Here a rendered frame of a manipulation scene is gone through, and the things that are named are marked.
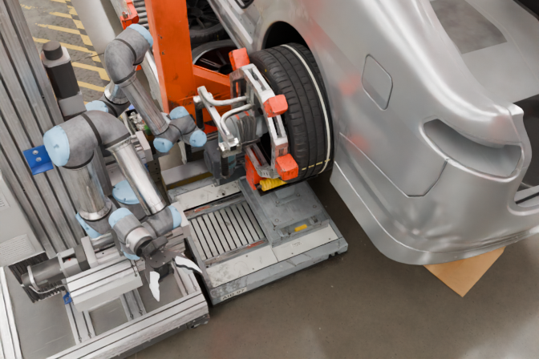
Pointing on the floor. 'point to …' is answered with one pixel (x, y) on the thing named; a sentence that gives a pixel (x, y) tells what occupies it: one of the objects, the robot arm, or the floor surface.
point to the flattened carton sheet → (464, 271)
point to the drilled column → (155, 169)
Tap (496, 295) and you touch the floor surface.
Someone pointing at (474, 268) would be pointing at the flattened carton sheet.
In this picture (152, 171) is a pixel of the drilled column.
